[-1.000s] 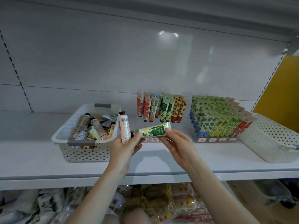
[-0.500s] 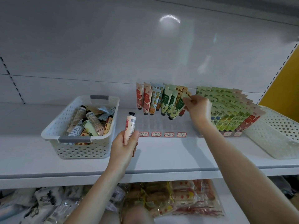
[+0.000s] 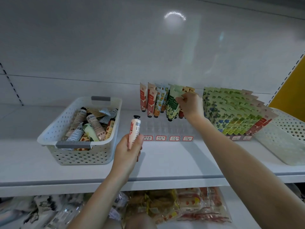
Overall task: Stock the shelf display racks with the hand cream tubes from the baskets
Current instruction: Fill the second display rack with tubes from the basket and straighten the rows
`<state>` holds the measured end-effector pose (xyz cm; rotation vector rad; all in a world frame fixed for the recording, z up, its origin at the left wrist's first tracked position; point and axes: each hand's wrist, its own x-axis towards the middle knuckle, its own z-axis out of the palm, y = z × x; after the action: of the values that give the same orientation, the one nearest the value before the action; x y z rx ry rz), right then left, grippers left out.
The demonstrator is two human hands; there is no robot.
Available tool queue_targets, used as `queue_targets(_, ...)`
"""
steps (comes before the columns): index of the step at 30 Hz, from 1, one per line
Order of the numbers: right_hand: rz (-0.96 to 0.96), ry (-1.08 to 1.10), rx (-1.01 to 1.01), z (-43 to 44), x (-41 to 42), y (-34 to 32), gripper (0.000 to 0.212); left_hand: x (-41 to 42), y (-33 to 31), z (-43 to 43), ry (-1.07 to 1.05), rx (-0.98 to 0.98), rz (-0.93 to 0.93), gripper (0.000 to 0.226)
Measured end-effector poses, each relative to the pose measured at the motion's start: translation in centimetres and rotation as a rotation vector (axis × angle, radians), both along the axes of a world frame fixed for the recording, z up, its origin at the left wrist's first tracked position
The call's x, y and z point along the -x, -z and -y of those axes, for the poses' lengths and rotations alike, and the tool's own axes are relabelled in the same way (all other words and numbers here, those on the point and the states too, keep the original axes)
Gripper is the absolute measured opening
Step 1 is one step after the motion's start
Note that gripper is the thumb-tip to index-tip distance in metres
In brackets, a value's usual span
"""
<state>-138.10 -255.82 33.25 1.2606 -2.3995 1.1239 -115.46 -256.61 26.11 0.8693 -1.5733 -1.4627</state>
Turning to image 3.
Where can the person's right hand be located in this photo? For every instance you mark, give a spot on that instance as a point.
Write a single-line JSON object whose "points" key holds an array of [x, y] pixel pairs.
{"points": [[192, 106]]}

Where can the person's left hand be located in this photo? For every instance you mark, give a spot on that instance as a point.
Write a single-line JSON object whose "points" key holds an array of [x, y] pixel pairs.
{"points": [[125, 160]]}

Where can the green white leaf hand cream tube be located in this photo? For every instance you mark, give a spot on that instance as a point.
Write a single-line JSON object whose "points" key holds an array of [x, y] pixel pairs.
{"points": [[172, 105]]}

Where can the white red-label hand cream tube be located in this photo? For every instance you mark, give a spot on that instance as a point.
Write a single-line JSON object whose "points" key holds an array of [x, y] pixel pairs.
{"points": [[135, 128]]}

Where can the white perforated plastic basket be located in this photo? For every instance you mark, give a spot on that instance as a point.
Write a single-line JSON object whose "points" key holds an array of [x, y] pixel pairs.
{"points": [[286, 140], [86, 157]]}

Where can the row of hand cream tubes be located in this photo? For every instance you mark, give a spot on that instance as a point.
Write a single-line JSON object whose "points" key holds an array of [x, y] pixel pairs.
{"points": [[238, 112]]}

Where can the pile of pale hand cream tubes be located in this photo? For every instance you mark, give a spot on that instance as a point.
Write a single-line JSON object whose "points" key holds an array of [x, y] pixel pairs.
{"points": [[93, 125]]}

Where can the white metal shelf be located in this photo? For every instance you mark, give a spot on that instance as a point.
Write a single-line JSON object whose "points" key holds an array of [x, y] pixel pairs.
{"points": [[43, 171]]}

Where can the person's right forearm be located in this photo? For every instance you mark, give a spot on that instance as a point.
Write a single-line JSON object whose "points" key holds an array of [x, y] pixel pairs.
{"points": [[252, 174]]}

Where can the person's left forearm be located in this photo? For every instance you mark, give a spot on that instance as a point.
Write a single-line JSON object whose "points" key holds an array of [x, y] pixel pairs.
{"points": [[102, 205]]}

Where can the person's right leg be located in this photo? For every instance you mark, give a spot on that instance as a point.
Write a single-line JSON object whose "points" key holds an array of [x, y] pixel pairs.
{"points": [[140, 222]]}

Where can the clear divider tray with labels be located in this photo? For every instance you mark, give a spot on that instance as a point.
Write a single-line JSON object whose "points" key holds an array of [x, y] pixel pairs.
{"points": [[161, 138]]}

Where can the pile of snack packets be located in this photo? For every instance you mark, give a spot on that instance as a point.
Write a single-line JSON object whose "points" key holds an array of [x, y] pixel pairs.
{"points": [[176, 205]]}

